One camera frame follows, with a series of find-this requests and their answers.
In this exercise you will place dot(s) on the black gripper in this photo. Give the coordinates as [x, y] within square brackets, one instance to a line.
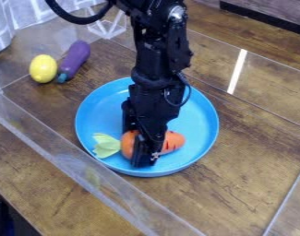
[146, 112]

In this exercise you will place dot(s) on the orange toy carrot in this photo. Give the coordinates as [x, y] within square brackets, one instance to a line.
[108, 146]

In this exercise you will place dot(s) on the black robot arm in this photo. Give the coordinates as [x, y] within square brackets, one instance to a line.
[162, 52]

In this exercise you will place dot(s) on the blue round tray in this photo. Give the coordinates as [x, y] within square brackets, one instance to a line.
[98, 116]

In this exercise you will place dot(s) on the clear acrylic barrier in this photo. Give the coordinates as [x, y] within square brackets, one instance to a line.
[148, 216]

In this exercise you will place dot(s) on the purple toy eggplant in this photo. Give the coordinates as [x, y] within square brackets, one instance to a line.
[75, 58]

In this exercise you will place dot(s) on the yellow toy lemon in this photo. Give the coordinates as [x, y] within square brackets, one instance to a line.
[41, 69]

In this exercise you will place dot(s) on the clear acrylic stand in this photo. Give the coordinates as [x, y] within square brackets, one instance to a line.
[110, 26]

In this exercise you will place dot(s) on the dark wooden board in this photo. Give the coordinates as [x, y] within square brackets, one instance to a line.
[273, 21]

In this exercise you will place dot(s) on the grey white curtain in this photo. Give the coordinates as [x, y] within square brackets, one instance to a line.
[20, 14]

